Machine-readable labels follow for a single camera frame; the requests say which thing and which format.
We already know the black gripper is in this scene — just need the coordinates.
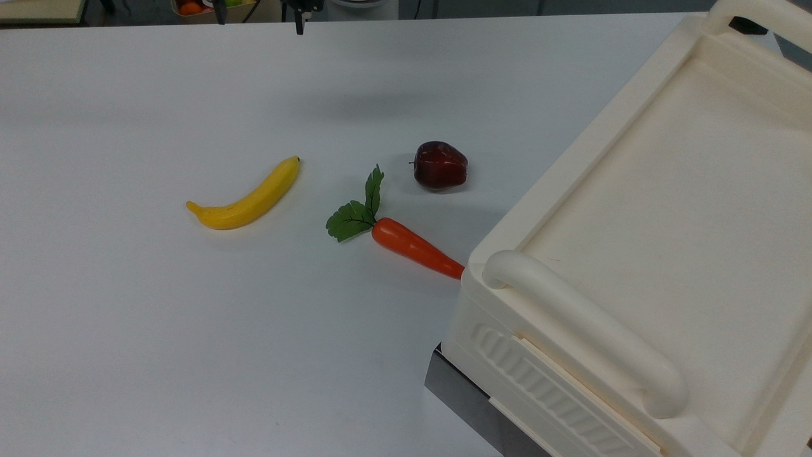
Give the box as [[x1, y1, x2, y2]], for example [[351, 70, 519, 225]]
[[281, 0, 325, 36]]

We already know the cream plastic cabinet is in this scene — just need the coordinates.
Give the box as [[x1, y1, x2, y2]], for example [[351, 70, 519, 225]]
[[442, 0, 812, 457]]

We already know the basket with fruit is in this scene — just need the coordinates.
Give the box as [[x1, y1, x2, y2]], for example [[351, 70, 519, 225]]
[[171, 0, 258, 17]]

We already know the yellow toy banana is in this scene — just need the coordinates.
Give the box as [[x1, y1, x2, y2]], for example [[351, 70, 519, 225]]
[[186, 156, 301, 230]]

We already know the dark red toy apple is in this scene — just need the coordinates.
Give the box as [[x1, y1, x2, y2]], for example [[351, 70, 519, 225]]
[[409, 141, 469, 191]]

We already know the orange toy carrot with leaves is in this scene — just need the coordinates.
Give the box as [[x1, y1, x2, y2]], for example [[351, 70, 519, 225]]
[[325, 164, 466, 281]]

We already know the wooden side table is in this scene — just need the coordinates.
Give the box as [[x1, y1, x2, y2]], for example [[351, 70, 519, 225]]
[[0, 0, 87, 25]]

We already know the dark brown wooden box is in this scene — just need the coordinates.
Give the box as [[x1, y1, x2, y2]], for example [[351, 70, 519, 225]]
[[424, 345, 554, 457]]

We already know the cream plastic arch handle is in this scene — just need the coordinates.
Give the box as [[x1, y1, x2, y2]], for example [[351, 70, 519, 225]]
[[706, 0, 812, 53], [482, 249, 690, 420]]

